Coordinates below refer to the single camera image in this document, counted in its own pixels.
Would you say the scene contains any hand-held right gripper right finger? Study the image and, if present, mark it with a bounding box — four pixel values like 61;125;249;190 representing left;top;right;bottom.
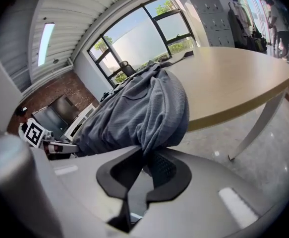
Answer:
131;150;279;238

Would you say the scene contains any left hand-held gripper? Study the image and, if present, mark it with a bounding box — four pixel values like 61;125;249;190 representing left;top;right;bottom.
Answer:
22;117;80;156

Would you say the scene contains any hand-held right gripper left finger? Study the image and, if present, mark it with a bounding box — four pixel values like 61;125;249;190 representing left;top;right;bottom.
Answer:
47;146;145;235

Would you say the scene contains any grey shirt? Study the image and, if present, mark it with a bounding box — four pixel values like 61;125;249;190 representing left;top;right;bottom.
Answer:
72;61;191;178

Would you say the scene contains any taupe fabric belt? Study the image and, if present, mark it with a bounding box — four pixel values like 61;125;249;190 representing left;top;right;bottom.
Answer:
159;50;195;67

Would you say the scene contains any black monitor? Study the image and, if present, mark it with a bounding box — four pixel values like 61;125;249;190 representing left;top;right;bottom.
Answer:
32;106;69;140
48;94;80;127

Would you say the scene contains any black office chair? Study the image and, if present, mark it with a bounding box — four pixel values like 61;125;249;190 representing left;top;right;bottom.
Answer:
117;60;138;78

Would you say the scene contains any ceiling light panel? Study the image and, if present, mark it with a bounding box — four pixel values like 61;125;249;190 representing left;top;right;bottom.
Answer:
37;22;56;67

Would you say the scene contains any black framed window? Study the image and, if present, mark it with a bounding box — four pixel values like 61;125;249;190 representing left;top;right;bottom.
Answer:
87;0;197;88

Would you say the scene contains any clothes rack with garments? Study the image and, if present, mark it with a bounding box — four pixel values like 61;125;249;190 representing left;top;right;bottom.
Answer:
227;1;253;50

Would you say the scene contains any grey locker cabinet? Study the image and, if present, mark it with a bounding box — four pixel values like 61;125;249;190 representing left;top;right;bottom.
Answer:
184;0;236;48

